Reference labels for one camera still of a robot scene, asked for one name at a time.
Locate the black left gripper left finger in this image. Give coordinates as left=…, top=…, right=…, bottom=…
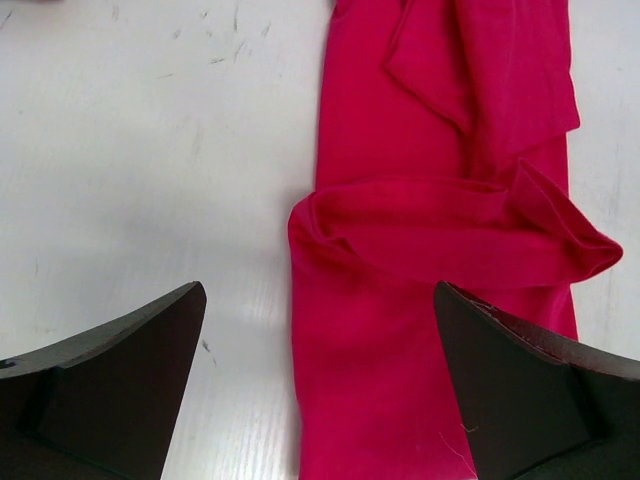
left=1, top=282, right=207, bottom=479

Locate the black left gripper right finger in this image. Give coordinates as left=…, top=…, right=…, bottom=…
left=434, top=282, right=639, bottom=479

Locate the magenta t shirt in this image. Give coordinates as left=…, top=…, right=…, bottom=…
left=288, top=1, right=623, bottom=479

